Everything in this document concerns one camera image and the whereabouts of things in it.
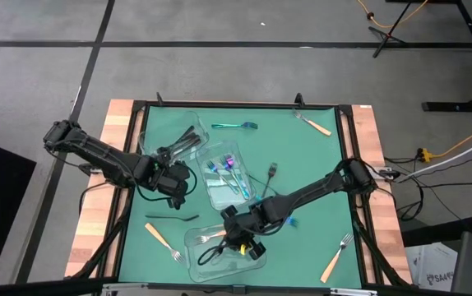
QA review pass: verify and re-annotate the black stand frame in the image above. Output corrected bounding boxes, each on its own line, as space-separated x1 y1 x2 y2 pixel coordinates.
386 0 472 113

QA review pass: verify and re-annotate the clear plastic bin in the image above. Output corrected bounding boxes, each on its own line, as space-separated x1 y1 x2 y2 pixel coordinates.
194 139 258 211
183 223 269 284
137 110 211 174

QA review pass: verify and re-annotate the black tripod stand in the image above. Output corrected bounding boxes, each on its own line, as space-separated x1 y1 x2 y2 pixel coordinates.
367 0 410 59

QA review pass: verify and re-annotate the left wooden side board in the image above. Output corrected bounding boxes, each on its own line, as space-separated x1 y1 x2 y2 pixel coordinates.
63 98 137 279

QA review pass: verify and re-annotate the black fork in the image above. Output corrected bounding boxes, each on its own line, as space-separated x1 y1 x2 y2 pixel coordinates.
169 125 197 151
170 132 201 155
172 137 203 161
260 162 279 199
144 213 201 222

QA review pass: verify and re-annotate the black floor cable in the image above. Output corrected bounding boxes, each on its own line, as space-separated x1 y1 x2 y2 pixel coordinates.
383 152 472 223

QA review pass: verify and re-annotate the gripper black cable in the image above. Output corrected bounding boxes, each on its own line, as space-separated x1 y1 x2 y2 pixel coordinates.
136 164 199 203
197 239 231 266

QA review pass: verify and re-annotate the yellow floor cable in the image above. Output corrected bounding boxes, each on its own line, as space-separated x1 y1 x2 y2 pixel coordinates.
355 0 431 30

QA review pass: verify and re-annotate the silver metal bracket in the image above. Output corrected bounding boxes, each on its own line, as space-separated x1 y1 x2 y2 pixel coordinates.
101 282 151 296
329 287 379 296

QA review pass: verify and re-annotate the black table frame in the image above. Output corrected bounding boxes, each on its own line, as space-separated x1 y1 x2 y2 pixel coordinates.
63 92 414 296

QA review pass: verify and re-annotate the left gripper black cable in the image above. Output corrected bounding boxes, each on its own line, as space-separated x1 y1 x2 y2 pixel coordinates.
136 164 199 203

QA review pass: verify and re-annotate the yellow extension cable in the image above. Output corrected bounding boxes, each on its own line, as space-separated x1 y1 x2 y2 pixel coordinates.
419 118 472 162

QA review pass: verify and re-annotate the green table mat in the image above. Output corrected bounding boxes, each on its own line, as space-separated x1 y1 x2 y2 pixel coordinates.
117 104 363 289

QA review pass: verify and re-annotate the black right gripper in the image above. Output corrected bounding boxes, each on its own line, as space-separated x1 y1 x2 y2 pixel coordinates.
220 200 278 261

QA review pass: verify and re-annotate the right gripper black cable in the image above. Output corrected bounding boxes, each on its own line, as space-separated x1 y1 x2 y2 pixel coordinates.
197 239 231 266

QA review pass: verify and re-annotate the white printed box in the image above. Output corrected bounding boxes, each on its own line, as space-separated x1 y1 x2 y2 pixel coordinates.
404 241 460 294

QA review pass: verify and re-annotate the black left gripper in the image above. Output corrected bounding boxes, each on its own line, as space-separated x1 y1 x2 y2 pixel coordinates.
147 147 192 210

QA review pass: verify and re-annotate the wooden handle fork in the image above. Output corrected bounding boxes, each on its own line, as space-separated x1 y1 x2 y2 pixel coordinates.
320 233 355 284
144 222 187 265
292 109 332 137
195 229 228 246

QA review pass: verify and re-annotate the white conduit strip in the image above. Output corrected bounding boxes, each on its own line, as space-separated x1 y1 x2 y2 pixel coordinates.
395 130 472 184

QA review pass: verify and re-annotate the wooden side board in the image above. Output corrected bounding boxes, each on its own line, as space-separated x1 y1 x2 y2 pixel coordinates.
63 98 137 279
349 104 414 284

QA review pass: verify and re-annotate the right wooden side board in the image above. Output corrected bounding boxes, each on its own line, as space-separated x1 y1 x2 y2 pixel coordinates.
349 104 414 284

